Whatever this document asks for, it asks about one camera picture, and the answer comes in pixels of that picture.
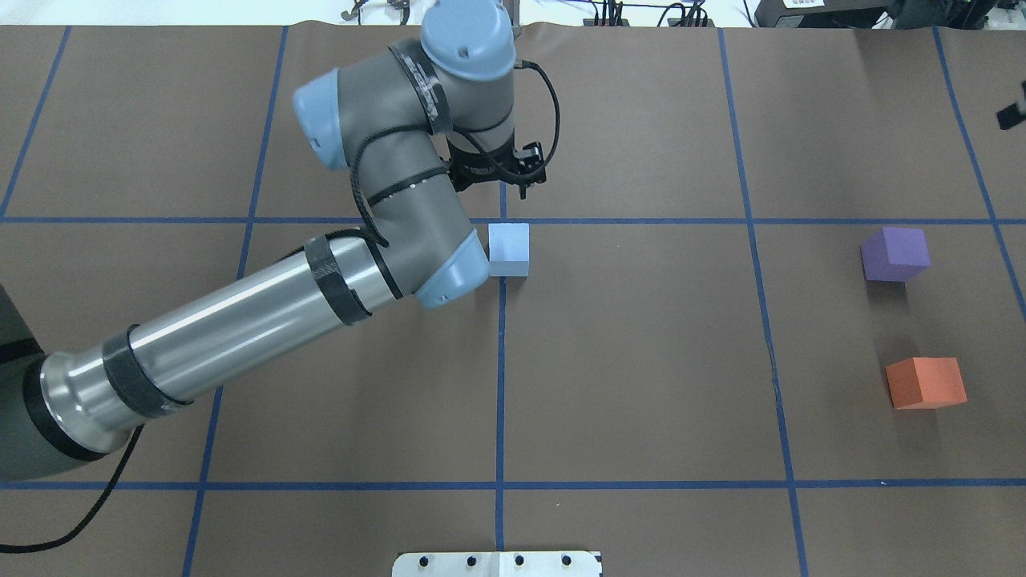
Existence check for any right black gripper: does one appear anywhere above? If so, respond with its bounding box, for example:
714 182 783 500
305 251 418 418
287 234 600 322
996 82 1026 131

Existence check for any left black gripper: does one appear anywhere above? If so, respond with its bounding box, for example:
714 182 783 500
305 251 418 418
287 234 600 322
446 136 549 193

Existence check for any light blue foam block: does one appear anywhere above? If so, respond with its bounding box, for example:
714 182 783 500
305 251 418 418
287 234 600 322
488 223 531 278

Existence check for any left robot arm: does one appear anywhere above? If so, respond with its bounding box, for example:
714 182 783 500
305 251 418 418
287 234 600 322
1 1 548 482

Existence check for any purple foam block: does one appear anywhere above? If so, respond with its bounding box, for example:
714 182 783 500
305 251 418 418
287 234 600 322
860 227 933 284

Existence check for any orange foam block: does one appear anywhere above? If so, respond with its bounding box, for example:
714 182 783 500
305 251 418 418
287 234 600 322
884 357 966 410

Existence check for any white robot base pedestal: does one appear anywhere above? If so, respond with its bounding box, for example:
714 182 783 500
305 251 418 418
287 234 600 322
391 551 604 576

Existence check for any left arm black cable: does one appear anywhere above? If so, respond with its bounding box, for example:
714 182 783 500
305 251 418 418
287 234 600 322
0 60 560 554

